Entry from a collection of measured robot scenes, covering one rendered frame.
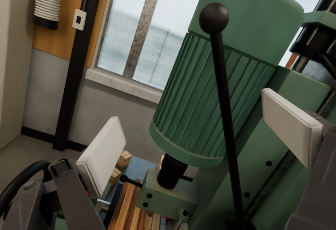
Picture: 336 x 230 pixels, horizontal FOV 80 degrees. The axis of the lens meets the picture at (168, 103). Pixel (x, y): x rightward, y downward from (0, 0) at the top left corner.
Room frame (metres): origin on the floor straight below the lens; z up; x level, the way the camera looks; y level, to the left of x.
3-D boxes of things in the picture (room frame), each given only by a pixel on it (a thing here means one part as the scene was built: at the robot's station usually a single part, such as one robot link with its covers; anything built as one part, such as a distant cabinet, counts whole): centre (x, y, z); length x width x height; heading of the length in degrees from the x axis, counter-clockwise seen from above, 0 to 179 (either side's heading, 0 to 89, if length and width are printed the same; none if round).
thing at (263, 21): (0.41, -0.07, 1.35); 0.18 x 0.18 x 0.31
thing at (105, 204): (0.38, 0.06, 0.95); 0.09 x 0.07 x 0.09; 5
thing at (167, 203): (0.41, -0.09, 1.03); 0.14 x 0.07 x 0.09; 95
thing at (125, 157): (0.61, 0.07, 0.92); 0.04 x 0.04 x 0.04; 63
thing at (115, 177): (0.51, 0.08, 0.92); 0.04 x 0.03 x 0.04; 161
